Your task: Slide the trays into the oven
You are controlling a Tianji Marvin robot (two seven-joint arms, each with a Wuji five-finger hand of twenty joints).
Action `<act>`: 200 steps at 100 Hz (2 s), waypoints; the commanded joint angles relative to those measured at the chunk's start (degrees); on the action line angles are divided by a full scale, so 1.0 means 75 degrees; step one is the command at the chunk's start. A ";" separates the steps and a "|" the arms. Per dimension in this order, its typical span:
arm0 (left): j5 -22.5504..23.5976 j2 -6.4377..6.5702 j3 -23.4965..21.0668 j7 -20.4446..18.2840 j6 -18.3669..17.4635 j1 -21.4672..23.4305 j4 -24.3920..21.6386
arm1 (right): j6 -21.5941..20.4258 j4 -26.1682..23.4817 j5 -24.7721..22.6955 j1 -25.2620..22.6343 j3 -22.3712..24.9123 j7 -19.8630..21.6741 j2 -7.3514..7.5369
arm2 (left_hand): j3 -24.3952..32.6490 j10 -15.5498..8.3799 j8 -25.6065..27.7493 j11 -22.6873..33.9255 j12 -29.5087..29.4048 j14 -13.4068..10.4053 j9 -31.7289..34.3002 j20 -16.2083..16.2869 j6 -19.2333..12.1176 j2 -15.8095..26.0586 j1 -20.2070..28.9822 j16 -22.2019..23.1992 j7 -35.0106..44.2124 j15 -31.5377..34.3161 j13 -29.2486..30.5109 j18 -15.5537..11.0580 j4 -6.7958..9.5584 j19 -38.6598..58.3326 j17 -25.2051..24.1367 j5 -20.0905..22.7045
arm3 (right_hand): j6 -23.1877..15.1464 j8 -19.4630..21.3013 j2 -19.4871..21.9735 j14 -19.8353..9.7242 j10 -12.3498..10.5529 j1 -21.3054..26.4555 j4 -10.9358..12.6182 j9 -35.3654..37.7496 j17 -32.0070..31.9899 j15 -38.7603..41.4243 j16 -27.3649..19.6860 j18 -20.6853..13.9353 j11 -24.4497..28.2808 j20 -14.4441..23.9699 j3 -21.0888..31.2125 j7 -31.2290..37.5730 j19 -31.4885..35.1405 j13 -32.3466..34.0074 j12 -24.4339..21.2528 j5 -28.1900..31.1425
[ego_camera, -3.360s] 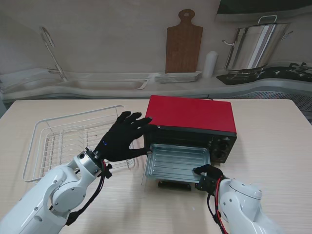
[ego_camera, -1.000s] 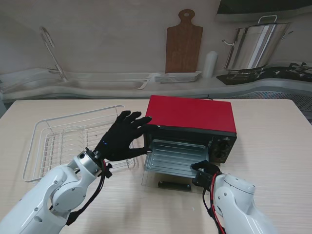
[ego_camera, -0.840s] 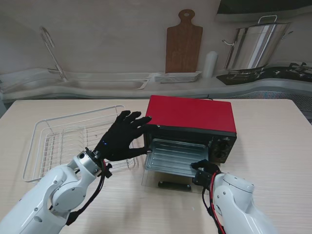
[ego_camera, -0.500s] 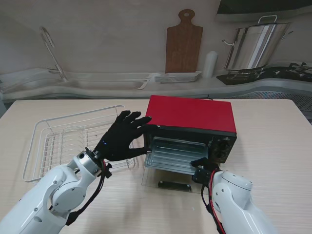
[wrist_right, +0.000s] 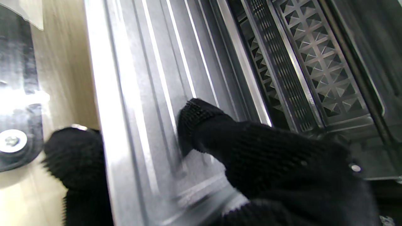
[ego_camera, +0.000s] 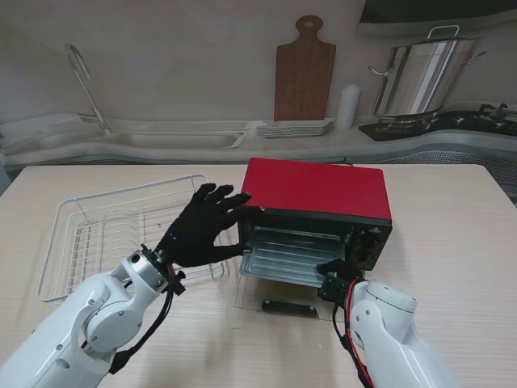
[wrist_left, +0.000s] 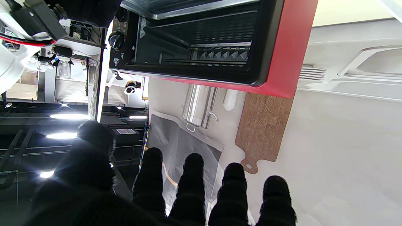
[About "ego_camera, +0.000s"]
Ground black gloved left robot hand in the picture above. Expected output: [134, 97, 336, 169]
[155, 183, 263, 268]

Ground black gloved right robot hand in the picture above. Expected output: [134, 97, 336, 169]
[316, 258, 367, 284]

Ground ribbed metal baking tray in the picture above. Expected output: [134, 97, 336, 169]
[240, 225, 351, 289]

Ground glass oven door black handle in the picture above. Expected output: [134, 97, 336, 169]
[233, 278, 348, 323]

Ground red and black toaster oven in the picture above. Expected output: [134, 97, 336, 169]
[237, 157, 394, 272]

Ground steel kitchen sink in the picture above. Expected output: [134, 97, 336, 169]
[92, 129, 248, 151]

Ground stack of white plates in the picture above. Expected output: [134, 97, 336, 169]
[256, 117, 336, 139]

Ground white cylindrical bottle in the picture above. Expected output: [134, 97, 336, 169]
[336, 84, 361, 130]

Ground black gas stove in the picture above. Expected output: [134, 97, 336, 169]
[358, 103, 517, 142]

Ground chrome kitchen faucet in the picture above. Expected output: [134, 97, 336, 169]
[66, 44, 112, 137]

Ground brown wooden cutting board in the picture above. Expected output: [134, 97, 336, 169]
[273, 15, 338, 122]

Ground stainless steel stockpot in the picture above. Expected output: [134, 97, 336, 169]
[368, 24, 486, 118]

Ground dark range hood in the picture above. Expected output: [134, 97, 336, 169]
[355, 0, 517, 40]

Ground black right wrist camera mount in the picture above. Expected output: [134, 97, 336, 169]
[318, 274, 352, 303]

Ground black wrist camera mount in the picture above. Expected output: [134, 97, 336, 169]
[167, 271, 187, 296]
[318, 274, 352, 303]

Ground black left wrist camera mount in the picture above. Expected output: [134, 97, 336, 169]
[167, 271, 187, 296]

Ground right wrist red black cables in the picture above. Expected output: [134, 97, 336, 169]
[331, 278, 375, 381]

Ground wrist red black cables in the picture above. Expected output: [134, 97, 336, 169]
[331, 278, 375, 381]
[108, 264, 183, 375]

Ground white wire dish rack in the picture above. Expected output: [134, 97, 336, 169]
[36, 173, 227, 304]

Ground left wrist red black cables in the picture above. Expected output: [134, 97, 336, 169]
[108, 264, 183, 375]

